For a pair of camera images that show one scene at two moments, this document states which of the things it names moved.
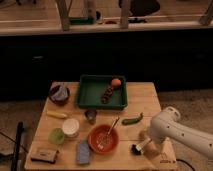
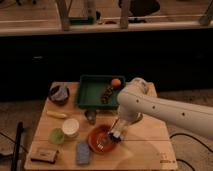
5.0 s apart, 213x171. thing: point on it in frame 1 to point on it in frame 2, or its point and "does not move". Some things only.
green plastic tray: [102, 92] does not move
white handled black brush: [135, 149] to [114, 136]
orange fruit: [116, 82] does not move
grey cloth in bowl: [61, 95] does not move
